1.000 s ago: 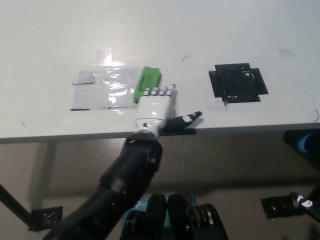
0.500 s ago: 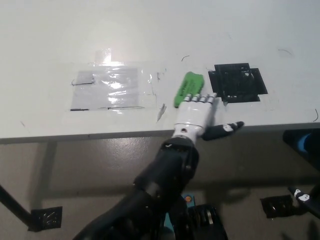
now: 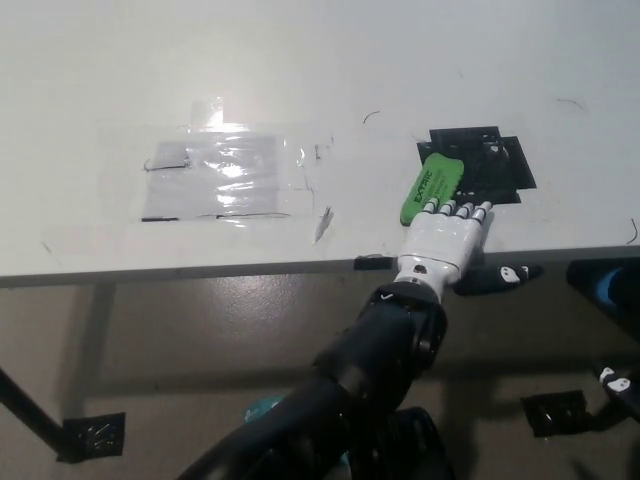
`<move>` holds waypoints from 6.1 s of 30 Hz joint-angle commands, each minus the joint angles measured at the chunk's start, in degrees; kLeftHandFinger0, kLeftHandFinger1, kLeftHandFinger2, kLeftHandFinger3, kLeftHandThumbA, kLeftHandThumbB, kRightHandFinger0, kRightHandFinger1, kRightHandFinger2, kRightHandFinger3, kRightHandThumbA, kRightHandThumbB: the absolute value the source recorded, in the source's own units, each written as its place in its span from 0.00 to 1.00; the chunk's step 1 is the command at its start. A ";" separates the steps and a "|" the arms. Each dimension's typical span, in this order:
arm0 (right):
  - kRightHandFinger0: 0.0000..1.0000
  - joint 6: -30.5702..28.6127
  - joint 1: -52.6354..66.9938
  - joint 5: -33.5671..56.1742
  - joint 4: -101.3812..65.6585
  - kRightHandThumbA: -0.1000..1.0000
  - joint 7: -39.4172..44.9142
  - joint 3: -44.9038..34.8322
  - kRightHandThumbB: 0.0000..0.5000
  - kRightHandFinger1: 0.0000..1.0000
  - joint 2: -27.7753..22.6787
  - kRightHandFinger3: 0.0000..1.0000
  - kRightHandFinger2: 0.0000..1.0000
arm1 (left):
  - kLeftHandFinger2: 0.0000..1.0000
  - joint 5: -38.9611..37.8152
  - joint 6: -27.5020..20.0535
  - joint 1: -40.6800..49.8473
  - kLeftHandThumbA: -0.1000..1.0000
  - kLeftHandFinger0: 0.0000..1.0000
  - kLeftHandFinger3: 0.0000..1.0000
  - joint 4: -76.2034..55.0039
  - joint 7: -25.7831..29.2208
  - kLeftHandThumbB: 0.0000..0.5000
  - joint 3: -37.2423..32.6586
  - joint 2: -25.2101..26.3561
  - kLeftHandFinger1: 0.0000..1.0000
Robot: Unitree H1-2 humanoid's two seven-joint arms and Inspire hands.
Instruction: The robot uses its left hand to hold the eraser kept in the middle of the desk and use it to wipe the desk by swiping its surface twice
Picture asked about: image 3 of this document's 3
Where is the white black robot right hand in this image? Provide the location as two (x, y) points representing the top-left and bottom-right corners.
(592, 364), (640, 417)

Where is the black box with blue part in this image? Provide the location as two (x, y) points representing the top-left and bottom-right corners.
(565, 258), (640, 317)

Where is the black tape square patch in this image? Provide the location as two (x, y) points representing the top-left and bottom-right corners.
(416, 125), (539, 205)

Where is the black table leg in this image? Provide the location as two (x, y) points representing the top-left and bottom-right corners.
(583, 407), (632, 432)
(0, 367), (67, 452)

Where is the clear taped plastic sheet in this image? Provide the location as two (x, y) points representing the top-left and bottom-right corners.
(97, 95), (337, 225)

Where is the black floor tape patch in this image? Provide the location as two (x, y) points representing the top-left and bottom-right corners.
(519, 389), (589, 439)
(55, 411), (127, 464)

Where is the green whiteboard eraser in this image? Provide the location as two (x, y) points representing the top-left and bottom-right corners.
(398, 152), (468, 227)

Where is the small black tape strip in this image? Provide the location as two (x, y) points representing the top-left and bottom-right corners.
(353, 254), (394, 272)

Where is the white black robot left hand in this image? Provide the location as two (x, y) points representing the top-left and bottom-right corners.
(394, 198), (544, 301)

